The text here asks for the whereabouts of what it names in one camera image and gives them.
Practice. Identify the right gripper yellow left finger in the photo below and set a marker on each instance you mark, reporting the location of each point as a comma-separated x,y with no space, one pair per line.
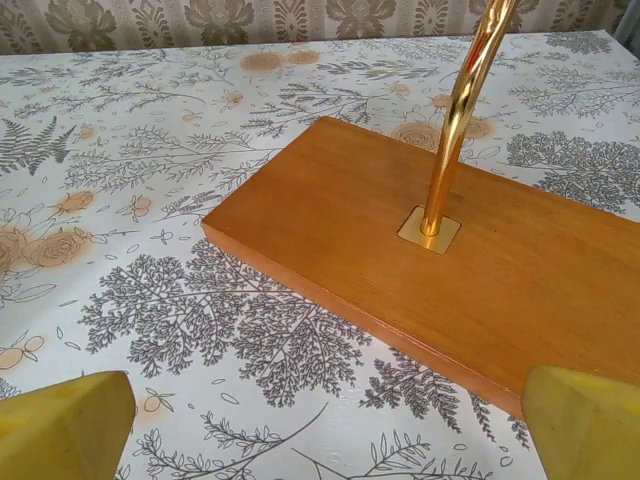
60,430

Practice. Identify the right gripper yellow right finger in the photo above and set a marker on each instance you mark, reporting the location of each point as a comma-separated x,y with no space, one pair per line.
590,430

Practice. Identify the aluminium cage frame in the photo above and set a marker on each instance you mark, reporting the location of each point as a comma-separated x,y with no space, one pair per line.
630,20

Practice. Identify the floral tablecloth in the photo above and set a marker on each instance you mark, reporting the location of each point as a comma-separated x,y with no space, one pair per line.
150,150

